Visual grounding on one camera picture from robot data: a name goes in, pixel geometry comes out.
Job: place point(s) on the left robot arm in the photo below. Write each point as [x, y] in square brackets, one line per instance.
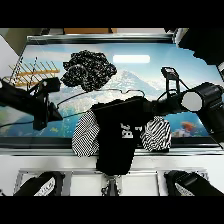
[16, 96]

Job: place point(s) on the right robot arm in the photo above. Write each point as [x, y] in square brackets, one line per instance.
[203, 100]

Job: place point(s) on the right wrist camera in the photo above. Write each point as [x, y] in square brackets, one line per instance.
[170, 75]

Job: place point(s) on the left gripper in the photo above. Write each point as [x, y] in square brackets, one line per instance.
[43, 115]

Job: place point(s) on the black white-speckled garment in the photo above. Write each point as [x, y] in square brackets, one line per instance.
[88, 68]

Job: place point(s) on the black shirt striped sleeves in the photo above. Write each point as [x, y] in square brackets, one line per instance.
[115, 133]

